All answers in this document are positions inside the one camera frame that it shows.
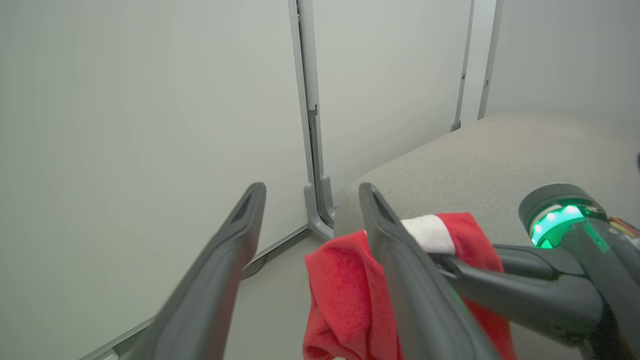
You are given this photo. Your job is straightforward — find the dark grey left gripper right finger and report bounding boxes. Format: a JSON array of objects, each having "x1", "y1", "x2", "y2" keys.
[{"x1": 358, "y1": 182, "x2": 501, "y2": 360}]

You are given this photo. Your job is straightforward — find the thin grey partition post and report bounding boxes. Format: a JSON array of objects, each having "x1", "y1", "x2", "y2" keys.
[
  {"x1": 476, "y1": 0, "x2": 505, "y2": 122},
  {"x1": 450, "y1": 0, "x2": 476, "y2": 133}
]

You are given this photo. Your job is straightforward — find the grey partition post with foot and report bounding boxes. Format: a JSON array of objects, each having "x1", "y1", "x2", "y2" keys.
[
  {"x1": 288, "y1": 0, "x2": 335, "y2": 242},
  {"x1": 298, "y1": 0, "x2": 337, "y2": 228}
]

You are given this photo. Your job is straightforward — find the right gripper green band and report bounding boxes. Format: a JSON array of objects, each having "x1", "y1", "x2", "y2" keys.
[{"x1": 431, "y1": 183, "x2": 640, "y2": 360}]

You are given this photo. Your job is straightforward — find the red garment with white stripes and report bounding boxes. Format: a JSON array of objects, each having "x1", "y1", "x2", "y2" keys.
[{"x1": 302, "y1": 212, "x2": 518, "y2": 360}]

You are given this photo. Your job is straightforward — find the wide white partition panel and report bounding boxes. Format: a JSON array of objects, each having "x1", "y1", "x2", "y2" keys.
[{"x1": 0, "y1": 0, "x2": 311, "y2": 360}]

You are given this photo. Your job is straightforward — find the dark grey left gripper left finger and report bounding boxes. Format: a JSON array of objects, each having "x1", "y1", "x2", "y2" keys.
[{"x1": 120, "y1": 182, "x2": 267, "y2": 360}]

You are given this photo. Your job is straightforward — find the grey fabric sofa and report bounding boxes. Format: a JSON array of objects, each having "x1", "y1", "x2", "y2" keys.
[{"x1": 334, "y1": 114, "x2": 640, "y2": 360}]

